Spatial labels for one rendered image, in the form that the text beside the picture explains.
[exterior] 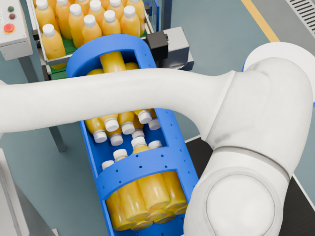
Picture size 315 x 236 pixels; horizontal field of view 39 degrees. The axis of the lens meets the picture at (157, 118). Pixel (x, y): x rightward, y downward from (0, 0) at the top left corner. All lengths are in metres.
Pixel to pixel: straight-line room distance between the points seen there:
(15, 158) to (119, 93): 2.08
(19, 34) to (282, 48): 0.91
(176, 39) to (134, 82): 1.28
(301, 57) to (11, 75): 1.83
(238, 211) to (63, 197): 2.06
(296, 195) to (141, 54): 1.30
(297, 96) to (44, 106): 0.31
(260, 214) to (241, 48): 2.53
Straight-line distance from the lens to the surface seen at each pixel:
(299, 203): 2.39
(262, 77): 0.58
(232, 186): 0.47
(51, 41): 1.62
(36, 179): 2.55
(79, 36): 1.72
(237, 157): 0.53
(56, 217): 2.45
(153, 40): 1.67
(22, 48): 1.65
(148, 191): 1.20
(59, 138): 2.43
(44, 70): 1.76
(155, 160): 1.18
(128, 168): 1.18
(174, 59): 1.88
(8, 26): 1.64
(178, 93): 0.58
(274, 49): 1.66
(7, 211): 1.36
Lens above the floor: 2.32
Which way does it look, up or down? 62 degrees down
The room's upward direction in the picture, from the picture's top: 2 degrees clockwise
